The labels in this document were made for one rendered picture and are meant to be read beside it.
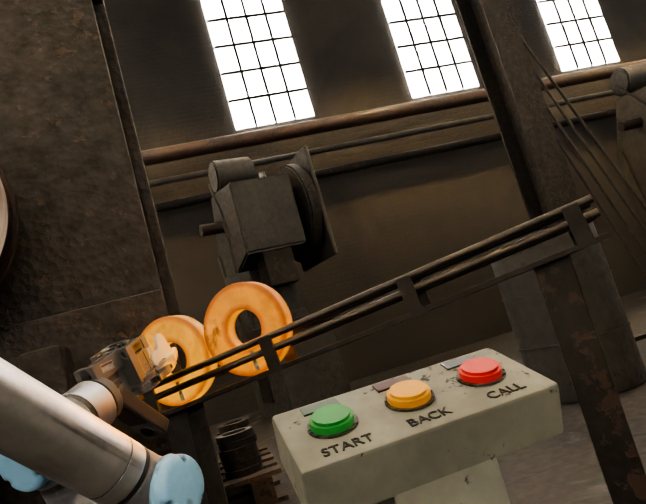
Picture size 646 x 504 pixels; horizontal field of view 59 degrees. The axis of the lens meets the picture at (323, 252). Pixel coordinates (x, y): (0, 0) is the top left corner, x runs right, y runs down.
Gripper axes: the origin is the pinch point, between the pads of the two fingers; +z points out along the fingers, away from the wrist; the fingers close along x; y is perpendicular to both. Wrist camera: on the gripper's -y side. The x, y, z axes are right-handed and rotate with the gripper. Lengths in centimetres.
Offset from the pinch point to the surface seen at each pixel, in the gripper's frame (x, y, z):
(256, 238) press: 167, -28, 404
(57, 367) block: 25.1, 4.1, 0.3
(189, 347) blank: -4.6, 0.6, -0.6
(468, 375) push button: -54, -1, -33
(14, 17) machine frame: 31, 80, 41
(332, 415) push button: -43, 2, -40
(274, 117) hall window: 201, 91, 676
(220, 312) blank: -12.2, 4.6, 0.6
